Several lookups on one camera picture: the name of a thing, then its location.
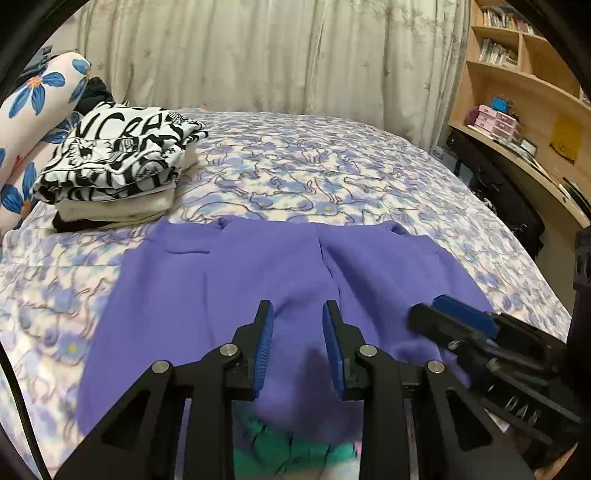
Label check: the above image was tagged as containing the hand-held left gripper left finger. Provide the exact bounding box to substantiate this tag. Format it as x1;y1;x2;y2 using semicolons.
55;300;276;480

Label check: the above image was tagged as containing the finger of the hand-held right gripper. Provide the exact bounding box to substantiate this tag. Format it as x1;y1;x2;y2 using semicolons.
408;302;467;350
433;294;500;340

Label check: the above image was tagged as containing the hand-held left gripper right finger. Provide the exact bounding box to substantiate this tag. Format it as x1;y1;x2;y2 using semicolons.
322;300;536;480

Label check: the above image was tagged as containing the purple garment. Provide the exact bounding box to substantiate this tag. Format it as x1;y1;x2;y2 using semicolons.
76;217;498;438

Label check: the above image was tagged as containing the green cloth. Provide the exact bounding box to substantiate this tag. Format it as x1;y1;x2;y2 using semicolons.
232;411;362;480

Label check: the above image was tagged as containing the black bag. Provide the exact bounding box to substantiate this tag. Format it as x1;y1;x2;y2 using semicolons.
444;129;546;260

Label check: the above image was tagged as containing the floral purple bed sheet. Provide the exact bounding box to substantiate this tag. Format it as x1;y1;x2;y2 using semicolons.
0;111;574;480

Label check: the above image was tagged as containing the stack of pink boxes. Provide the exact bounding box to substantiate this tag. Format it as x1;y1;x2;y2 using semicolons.
465;105;523;143

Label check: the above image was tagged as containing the beige folded cloth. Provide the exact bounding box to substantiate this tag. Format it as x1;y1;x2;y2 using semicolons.
55;138;200;223

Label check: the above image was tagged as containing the yellow paper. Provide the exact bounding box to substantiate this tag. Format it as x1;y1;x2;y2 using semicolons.
549;115;584;165

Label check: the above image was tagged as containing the black folded cloth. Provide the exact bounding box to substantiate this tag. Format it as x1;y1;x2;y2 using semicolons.
52;211;141;234

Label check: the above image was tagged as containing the wooden bookshelf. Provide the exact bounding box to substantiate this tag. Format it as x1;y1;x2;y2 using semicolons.
445;0;591;241

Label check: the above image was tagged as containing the black and white printed cloth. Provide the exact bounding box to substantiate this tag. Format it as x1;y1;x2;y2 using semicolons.
31;102;209;205

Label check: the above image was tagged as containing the row of books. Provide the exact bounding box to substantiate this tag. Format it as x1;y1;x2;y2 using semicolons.
478;38;519;69
481;6;534;34

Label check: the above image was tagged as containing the cream curtain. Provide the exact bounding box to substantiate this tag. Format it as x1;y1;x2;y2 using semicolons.
74;0;472;149

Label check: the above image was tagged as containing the blue flower pillow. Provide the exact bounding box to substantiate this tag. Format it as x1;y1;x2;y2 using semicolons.
0;111;84;232
0;51;93;185

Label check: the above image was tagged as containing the black cable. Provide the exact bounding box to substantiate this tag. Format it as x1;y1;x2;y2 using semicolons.
0;342;52;480

